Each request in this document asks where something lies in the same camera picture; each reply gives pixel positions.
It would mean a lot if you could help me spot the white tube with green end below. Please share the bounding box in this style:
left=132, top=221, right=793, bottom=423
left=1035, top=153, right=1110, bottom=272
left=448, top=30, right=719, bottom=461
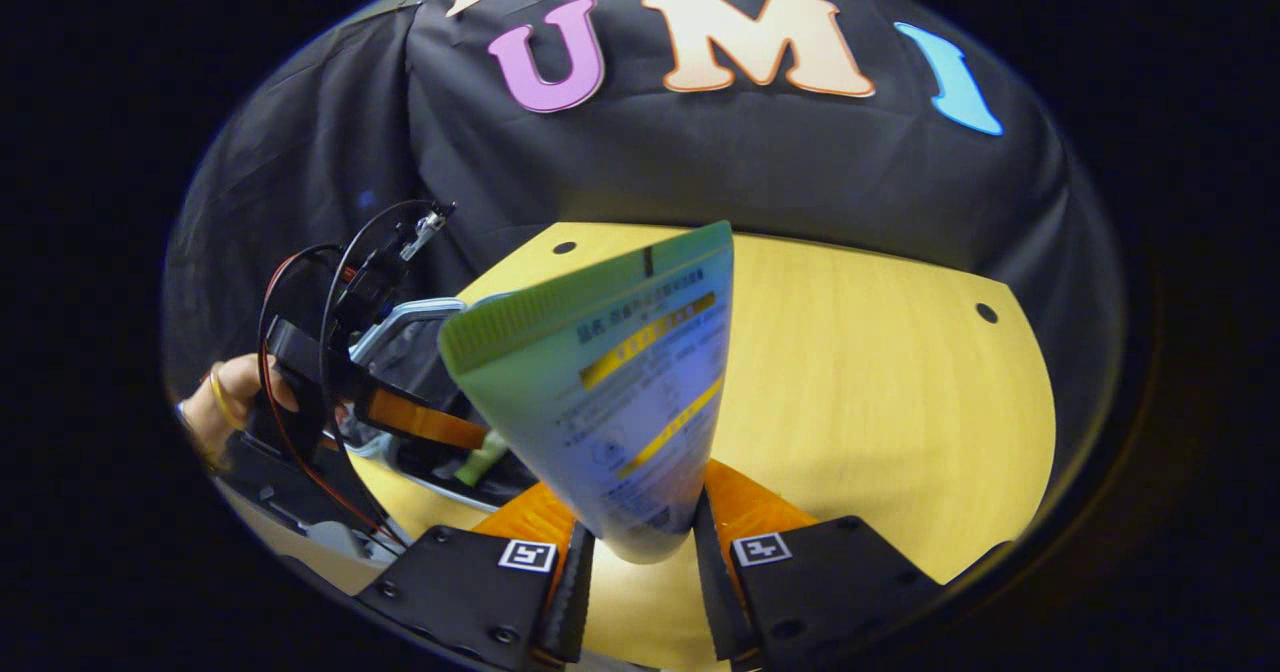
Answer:
left=437, top=220, right=737, bottom=566

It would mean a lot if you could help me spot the black backdrop cloth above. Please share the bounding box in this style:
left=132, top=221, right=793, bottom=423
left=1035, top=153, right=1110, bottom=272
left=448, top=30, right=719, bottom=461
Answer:
left=163, top=0, right=1126, bottom=513

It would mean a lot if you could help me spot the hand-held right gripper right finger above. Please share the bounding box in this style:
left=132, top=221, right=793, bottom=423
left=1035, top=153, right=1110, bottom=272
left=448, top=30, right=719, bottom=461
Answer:
left=692, top=459, right=947, bottom=669

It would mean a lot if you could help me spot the green skincare tube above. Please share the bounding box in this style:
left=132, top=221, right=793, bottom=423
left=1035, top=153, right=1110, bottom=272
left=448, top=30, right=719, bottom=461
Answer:
left=454, top=430, right=512, bottom=489

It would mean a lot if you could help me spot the gold bracelet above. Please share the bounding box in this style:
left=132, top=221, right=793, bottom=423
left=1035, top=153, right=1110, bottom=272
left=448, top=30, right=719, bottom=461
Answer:
left=207, top=364, right=248, bottom=433

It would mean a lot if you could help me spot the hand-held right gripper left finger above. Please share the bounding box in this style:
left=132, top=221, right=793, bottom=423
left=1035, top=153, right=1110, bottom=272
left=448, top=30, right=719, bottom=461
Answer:
left=355, top=482, right=598, bottom=668

